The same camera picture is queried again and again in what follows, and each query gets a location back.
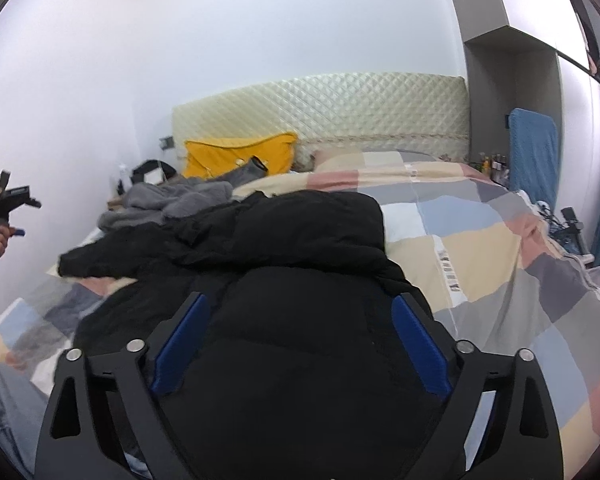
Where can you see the blue padded board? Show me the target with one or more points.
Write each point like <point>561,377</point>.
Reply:
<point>532,150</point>

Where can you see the black puffer jacket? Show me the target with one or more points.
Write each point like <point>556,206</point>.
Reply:
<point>300,260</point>

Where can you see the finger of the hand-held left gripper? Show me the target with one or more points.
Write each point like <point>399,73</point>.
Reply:
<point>17,232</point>
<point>32,204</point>

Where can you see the wooden nightstand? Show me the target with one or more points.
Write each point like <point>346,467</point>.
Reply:
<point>114,203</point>

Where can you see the plaid pastel blanket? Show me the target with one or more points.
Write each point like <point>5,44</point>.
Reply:
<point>480,240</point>

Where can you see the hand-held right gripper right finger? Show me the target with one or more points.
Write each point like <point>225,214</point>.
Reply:
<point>420,345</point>

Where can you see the row of small bottles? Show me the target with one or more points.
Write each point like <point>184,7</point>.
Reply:
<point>492,167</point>

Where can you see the grey fleece garment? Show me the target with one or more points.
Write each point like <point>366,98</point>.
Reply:
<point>180,200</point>

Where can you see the person's blue jeans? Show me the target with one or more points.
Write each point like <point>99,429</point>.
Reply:
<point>5,410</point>

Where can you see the black bag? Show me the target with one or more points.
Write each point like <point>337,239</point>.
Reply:
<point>145,166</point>

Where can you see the dark wall socket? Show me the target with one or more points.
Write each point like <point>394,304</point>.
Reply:
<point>167,142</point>

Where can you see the plaid pillow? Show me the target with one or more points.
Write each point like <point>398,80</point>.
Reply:
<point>370,159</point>

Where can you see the grey and white wardrobe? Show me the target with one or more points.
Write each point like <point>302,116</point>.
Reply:
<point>580,125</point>

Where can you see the dark grey cloth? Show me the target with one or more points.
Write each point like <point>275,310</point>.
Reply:
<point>247,172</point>

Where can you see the cream quilted headboard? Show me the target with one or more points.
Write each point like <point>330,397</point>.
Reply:
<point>355,105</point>

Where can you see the white box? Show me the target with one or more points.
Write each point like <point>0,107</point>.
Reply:
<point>155,176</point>

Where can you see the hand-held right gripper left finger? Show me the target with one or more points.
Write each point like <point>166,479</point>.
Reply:
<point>180,345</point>

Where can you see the black tripod device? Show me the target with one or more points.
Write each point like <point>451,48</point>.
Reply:
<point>571,220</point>

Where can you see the white bottle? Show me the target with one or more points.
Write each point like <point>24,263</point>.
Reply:
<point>123,175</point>

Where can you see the yellow pillow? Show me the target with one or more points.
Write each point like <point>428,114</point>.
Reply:
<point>230,152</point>

